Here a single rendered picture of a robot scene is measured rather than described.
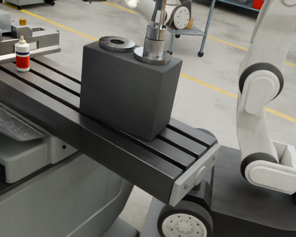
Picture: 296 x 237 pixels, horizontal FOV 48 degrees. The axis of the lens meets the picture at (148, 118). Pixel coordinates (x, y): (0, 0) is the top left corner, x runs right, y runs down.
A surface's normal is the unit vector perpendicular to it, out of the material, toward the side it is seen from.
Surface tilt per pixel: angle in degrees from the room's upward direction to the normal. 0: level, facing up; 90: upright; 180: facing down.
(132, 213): 0
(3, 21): 90
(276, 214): 0
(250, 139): 90
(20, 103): 90
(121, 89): 90
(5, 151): 0
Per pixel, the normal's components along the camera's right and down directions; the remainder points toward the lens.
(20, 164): 0.80, 0.40
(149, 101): -0.45, 0.39
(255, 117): -0.29, 0.77
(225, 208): 0.15, -0.85
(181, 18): 0.65, 0.36
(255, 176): -0.22, 0.46
